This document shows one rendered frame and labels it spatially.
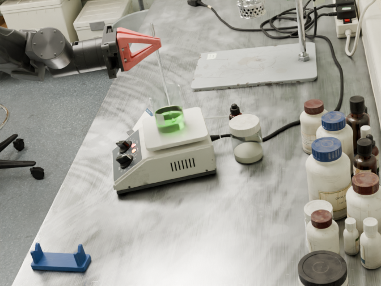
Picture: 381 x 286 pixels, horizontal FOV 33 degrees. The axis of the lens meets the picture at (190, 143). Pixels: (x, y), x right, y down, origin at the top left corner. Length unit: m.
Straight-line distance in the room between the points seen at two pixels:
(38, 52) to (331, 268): 0.58
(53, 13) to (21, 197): 1.14
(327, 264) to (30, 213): 1.86
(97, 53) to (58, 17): 2.35
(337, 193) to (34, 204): 1.79
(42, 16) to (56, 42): 2.43
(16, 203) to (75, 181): 1.42
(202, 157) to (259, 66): 0.45
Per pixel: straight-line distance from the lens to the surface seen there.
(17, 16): 3.60
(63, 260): 1.13
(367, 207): 1.01
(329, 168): 1.06
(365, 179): 1.02
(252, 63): 1.63
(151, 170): 1.23
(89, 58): 1.18
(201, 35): 1.87
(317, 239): 0.99
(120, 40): 1.16
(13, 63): 1.18
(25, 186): 2.83
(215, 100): 1.51
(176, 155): 1.21
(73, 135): 3.09
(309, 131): 1.24
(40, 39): 1.13
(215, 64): 1.65
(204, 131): 1.22
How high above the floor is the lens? 1.46
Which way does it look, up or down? 31 degrees down
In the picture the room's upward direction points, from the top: 11 degrees counter-clockwise
